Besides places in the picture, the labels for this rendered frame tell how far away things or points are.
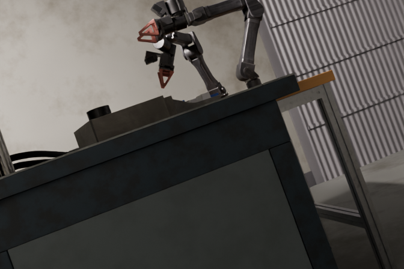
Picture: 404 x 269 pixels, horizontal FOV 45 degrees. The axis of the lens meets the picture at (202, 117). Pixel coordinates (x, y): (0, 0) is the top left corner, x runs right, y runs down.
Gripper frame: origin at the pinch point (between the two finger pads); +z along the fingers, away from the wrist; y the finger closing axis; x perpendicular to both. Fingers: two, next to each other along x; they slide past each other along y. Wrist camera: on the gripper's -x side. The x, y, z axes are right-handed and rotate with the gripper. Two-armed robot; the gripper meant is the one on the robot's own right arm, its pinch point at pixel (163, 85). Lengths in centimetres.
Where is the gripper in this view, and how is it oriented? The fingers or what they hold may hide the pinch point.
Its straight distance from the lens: 224.3
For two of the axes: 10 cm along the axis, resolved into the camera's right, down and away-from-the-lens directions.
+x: 9.7, 1.7, 1.5
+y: 1.7, -0.9, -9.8
